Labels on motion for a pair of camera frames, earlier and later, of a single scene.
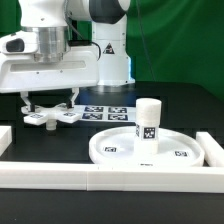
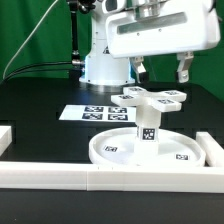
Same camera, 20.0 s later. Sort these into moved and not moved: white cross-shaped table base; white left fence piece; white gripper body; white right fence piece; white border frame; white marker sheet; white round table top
Moved: white gripper body; white cross-shaped table base
Not moved: white marker sheet; white left fence piece; white right fence piece; white border frame; white round table top
